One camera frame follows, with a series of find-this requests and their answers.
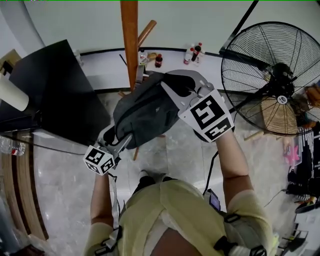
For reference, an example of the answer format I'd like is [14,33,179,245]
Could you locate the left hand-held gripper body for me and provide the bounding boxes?
[83,124,121,176]

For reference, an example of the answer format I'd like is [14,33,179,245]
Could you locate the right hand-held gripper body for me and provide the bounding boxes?
[161,69,235,143]

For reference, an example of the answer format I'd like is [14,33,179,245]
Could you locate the wooden coat rack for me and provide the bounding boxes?
[117,0,166,161]

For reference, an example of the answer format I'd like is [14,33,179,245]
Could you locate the dark grey backpack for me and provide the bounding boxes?
[113,71,181,151]

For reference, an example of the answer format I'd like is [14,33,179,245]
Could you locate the person's right forearm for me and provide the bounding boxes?
[215,131,254,201]

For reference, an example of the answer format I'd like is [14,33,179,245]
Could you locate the person's left forearm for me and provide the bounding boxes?
[90,171,115,225]

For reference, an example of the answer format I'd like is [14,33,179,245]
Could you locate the green label bottle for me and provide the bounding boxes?
[138,48,149,66]

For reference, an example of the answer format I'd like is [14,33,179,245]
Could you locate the person's legs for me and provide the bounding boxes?
[134,169,179,195]

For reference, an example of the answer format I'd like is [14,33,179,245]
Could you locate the white pink bottle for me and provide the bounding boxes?
[183,47,195,65]

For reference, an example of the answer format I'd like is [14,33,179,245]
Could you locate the tall dark cola bottle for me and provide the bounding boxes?
[190,42,203,63]

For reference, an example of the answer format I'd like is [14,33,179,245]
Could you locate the small clear bottle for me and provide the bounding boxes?
[74,49,84,67]

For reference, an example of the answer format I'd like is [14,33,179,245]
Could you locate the woven straw basket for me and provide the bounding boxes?
[260,95,300,135]

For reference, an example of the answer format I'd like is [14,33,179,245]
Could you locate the large black floor fan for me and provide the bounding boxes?
[220,21,320,137]

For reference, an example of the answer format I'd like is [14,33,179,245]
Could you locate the black flat panel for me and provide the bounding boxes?
[0,39,112,147]

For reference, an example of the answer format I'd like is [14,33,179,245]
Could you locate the curved wooden table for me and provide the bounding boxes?
[0,131,50,241]

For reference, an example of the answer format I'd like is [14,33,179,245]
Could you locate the black waist device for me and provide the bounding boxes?
[206,188,222,214]

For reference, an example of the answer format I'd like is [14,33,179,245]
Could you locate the clear plastic water bottle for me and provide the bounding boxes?
[0,135,27,157]

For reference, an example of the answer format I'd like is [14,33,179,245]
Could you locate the black diagonal bar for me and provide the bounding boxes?
[219,0,260,54]

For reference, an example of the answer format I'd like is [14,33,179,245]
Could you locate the pink plastic item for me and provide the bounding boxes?
[283,145,300,166]

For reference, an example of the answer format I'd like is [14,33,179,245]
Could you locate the person's yellow shirt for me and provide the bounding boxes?
[83,179,279,256]

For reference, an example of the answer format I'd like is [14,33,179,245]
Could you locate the black white striped bag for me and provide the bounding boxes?
[296,126,320,198]

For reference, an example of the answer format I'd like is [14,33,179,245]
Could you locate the white paper roll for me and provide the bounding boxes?
[0,74,30,112]

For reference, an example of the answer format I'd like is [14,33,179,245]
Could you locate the grey harness strap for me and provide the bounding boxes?
[98,174,124,251]

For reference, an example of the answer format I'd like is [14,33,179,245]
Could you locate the black cable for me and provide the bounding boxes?
[202,150,220,196]

